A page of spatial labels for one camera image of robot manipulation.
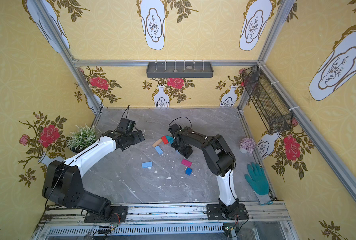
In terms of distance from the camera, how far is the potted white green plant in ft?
2.66

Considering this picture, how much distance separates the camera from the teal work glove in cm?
80

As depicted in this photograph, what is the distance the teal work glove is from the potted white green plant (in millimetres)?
918
